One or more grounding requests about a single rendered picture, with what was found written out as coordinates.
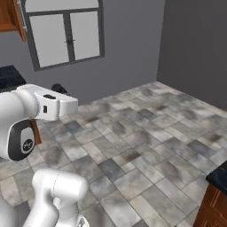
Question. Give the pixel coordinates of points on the wooden cabinet door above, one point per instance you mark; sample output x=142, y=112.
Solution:
x=18, y=20

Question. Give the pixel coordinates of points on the wooden wall cabinet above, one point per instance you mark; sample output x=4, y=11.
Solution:
x=6, y=14

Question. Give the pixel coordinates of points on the grey framed window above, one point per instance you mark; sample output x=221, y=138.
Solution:
x=68, y=29

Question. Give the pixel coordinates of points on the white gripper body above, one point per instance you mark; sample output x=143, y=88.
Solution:
x=68, y=107

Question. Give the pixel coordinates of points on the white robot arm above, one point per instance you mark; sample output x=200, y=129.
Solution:
x=17, y=106

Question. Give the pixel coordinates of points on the black rounded object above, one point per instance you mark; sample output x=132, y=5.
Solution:
x=59, y=88

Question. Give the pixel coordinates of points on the wooden base cabinet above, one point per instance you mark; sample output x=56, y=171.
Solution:
x=36, y=133
x=214, y=209

